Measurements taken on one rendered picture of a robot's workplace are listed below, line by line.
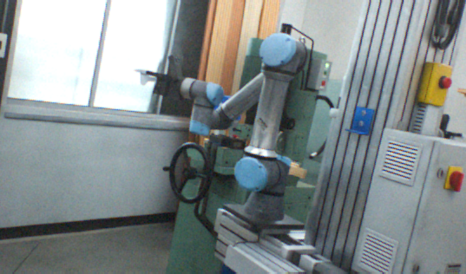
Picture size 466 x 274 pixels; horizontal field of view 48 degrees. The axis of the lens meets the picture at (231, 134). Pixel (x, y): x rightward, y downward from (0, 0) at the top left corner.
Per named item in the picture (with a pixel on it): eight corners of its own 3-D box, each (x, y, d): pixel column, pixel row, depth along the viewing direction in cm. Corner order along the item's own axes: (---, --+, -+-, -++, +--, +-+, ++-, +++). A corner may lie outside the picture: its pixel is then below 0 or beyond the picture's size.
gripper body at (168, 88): (150, 92, 198) (175, 98, 193) (156, 70, 198) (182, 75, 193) (161, 96, 205) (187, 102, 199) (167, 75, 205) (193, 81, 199)
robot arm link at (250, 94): (306, 36, 192) (212, 114, 212) (295, 31, 183) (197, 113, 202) (324, 61, 189) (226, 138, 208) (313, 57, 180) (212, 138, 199)
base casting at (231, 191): (183, 180, 277) (187, 163, 276) (253, 180, 319) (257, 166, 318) (244, 206, 246) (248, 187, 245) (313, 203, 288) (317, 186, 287)
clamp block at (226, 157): (200, 159, 255) (204, 141, 254) (219, 160, 265) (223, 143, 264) (221, 167, 245) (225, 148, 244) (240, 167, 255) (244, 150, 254)
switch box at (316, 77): (306, 87, 280) (312, 57, 278) (317, 89, 287) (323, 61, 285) (315, 88, 275) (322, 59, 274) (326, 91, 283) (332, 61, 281)
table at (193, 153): (169, 153, 271) (172, 142, 270) (211, 156, 293) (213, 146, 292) (256, 187, 230) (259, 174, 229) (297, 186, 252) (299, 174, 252)
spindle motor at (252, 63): (229, 96, 268) (242, 35, 265) (252, 100, 281) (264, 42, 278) (254, 102, 256) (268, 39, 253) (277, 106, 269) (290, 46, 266)
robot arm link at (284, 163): (290, 191, 196) (298, 156, 195) (275, 194, 184) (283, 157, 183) (261, 182, 202) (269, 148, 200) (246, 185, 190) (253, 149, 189)
